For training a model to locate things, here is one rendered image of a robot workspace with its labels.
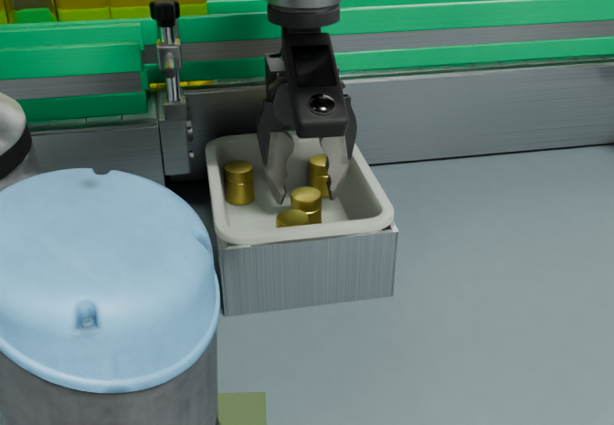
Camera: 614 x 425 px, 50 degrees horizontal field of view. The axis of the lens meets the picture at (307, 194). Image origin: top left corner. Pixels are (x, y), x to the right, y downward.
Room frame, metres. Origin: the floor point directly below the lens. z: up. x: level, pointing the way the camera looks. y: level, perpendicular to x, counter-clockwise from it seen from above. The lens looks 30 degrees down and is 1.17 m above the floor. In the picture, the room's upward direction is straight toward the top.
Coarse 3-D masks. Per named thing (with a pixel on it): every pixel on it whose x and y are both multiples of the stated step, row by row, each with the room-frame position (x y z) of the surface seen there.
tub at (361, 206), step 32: (224, 160) 0.70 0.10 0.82; (256, 160) 0.71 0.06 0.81; (288, 160) 0.71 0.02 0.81; (352, 160) 0.66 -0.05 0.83; (224, 192) 0.69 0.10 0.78; (256, 192) 0.70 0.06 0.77; (288, 192) 0.70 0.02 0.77; (352, 192) 0.64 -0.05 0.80; (384, 192) 0.58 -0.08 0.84; (224, 224) 0.52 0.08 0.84; (256, 224) 0.63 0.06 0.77; (320, 224) 0.52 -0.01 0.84; (352, 224) 0.52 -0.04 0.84; (384, 224) 0.52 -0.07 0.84
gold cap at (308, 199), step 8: (296, 192) 0.62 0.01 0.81; (304, 192) 0.62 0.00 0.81; (312, 192) 0.62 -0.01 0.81; (320, 192) 0.62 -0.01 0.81; (296, 200) 0.61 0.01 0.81; (304, 200) 0.61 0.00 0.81; (312, 200) 0.61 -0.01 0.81; (320, 200) 0.61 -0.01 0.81; (296, 208) 0.61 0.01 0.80; (304, 208) 0.60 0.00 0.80; (312, 208) 0.61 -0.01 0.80; (320, 208) 0.61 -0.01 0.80; (312, 216) 0.61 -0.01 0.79; (320, 216) 0.61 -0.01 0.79
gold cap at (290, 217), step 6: (288, 210) 0.58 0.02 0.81; (294, 210) 0.58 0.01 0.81; (300, 210) 0.59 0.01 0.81; (282, 216) 0.57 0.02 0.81; (288, 216) 0.57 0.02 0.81; (294, 216) 0.57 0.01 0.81; (300, 216) 0.57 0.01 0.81; (306, 216) 0.57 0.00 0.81; (276, 222) 0.57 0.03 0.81; (282, 222) 0.56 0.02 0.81; (288, 222) 0.56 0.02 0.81; (294, 222) 0.56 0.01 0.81; (300, 222) 0.56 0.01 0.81; (306, 222) 0.56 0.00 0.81
